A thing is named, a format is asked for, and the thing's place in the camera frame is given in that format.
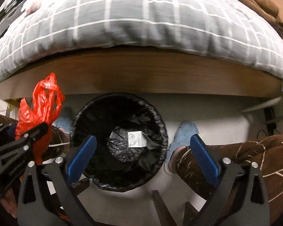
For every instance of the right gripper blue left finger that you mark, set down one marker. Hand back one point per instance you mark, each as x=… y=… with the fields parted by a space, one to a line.
x=78 y=159

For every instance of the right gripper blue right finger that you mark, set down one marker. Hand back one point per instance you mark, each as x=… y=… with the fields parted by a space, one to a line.
x=207 y=160

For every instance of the small white box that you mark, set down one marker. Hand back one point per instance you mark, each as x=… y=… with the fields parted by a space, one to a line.
x=136 y=139

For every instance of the red plastic bag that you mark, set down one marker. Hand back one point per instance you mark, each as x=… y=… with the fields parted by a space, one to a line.
x=47 y=99

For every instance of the black lined trash bin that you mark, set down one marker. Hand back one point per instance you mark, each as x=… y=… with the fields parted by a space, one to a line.
x=115 y=166

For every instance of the person's left hand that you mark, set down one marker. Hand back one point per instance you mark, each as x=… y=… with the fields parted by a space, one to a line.
x=8 y=201

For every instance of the blue slipper right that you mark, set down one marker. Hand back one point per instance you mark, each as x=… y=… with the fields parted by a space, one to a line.
x=181 y=139

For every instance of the blue slipper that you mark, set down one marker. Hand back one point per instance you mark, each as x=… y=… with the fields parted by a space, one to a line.
x=181 y=139
x=65 y=119

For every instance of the blue slipper left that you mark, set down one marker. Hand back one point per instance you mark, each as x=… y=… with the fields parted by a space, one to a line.
x=65 y=119

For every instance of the brown patterned right trouser leg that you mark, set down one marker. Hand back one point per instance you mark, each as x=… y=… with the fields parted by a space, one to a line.
x=251 y=183

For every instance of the grey checked bed sheet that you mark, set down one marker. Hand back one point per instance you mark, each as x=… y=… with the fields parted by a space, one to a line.
x=225 y=29

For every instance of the brown fleece jacket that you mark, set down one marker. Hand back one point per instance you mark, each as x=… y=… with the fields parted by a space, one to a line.
x=257 y=2

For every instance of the wooden bed frame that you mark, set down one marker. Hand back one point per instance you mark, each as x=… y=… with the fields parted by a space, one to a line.
x=141 y=70

